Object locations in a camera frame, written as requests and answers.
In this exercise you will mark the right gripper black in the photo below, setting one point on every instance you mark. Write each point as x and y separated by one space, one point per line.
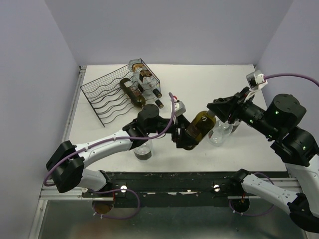
223 106

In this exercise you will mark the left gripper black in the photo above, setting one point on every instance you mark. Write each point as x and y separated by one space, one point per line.
181 123

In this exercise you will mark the clear square bottle black label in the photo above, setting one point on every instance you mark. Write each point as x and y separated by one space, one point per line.
148 82

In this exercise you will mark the square clear bottle dark cap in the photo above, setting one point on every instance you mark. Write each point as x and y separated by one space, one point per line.
136 65

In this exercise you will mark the olive green wine bottle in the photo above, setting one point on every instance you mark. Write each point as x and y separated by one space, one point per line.
137 93

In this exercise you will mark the black wire wine rack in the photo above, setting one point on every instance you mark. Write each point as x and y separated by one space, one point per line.
107 99

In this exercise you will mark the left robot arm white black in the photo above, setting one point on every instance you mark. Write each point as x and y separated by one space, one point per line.
67 167

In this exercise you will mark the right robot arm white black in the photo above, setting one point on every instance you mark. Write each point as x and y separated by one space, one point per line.
296 147

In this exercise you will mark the tall clear frosted bottle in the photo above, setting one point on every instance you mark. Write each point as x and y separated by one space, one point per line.
235 125

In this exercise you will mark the round clear flask bottle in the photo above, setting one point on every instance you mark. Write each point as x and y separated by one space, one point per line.
219 133

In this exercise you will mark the round clear bottle silver cap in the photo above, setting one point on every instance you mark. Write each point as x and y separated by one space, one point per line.
144 152

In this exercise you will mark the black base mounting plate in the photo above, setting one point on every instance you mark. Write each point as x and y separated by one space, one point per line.
170 189

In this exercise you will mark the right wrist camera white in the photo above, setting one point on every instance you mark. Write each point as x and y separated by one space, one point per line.
257 82

